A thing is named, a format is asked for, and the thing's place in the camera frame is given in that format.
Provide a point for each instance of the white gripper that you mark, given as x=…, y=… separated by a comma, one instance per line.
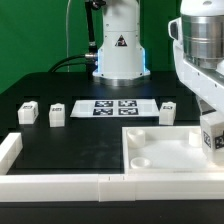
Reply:
x=206, y=84

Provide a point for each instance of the white square tabletop part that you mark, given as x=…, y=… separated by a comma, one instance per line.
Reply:
x=165, y=149

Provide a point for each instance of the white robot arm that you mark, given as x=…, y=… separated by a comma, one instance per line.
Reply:
x=198, y=46

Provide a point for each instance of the white U-shaped obstacle fence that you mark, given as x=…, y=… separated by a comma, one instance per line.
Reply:
x=154, y=186

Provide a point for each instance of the white marker base plate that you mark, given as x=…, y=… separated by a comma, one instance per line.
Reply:
x=115, y=108

